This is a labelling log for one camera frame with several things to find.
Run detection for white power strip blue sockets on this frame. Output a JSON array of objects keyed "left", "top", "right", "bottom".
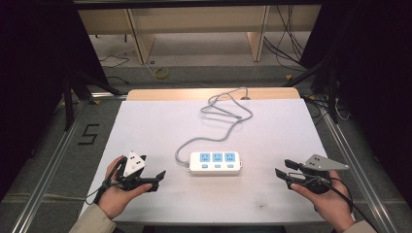
[{"left": 188, "top": 150, "right": 243, "bottom": 177}]

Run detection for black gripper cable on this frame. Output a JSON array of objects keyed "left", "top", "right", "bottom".
[
  {"left": 85, "top": 158, "right": 125, "bottom": 206},
  {"left": 319, "top": 176, "right": 381, "bottom": 233}
]

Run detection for wooden desk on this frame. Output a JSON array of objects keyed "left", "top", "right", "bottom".
[{"left": 77, "top": 4, "right": 323, "bottom": 64}]

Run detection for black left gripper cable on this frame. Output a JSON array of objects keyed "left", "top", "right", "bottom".
[{"left": 85, "top": 158, "right": 125, "bottom": 206}]

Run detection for yellow tape roll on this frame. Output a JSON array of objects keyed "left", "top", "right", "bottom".
[{"left": 153, "top": 66, "right": 171, "bottom": 80}]

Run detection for person's left hand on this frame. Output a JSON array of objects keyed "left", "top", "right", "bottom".
[{"left": 96, "top": 155, "right": 154, "bottom": 220}]

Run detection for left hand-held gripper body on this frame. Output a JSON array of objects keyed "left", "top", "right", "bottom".
[{"left": 114, "top": 150, "right": 149, "bottom": 192}]

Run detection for person's right hand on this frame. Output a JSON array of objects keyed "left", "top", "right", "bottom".
[{"left": 290, "top": 170, "right": 356, "bottom": 233}]

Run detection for white table mat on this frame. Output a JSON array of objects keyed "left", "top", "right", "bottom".
[{"left": 79, "top": 98, "right": 328, "bottom": 226}]

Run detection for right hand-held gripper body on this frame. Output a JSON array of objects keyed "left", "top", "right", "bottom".
[{"left": 291, "top": 153, "right": 351, "bottom": 195}]

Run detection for metal floor rail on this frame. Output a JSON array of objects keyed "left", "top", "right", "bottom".
[
  {"left": 318, "top": 102, "right": 400, "bottom": 233},
  {"left": 11, "top": 99, "right": 89, "bottom": 233}
]

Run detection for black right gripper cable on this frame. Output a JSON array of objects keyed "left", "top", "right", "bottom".
[{"left": 319, "top": 176, "right": 381, "bottom": 233}]

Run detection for bundle of black floor cables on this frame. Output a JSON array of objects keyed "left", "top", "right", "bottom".
[{"left": 262, "top": 4, "right": 313, "bottom": 72}]

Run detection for black curtain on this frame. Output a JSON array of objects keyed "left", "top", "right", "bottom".
[
  {"left": 298, "top": 0, "right": 412, "bottom": 210},
  {"left": 0, "top": 0, "right": 111, "bottom": 202}
]

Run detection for black metal stand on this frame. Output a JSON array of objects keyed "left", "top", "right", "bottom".
[
  {"left": 284, "top": 60, "right": 340, "bottom": 124},
  {"left": 62, "top": 70, "right": 128, "bottom": 132}
]

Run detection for white floor cable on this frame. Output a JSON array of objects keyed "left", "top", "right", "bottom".
[{"left": 143, "top": 60, "right": 212, "bottom": 89}]

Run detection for thin black floor cable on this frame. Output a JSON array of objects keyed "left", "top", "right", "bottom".
[{"left": 98, "top": 53, "right": 131, "bottom": 70}]

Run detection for grey power strip cable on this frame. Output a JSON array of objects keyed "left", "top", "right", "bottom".
[{"left": 174, "top": 86, "right": 255, "bottom": 168}]

